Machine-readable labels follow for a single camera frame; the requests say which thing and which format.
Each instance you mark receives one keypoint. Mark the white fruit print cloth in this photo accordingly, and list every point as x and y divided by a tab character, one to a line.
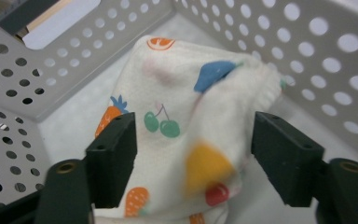
180	102

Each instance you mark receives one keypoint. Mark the white perforated plastic basket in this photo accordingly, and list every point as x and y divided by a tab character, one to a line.
74	130

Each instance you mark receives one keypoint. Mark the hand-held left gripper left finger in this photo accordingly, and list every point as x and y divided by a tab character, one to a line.
112	155

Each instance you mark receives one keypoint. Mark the wooden table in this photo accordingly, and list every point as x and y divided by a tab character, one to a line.
51	12

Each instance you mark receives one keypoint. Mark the white table mat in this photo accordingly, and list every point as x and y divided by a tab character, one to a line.
59	23

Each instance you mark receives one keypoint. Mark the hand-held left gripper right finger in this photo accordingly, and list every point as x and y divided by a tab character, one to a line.
287	155

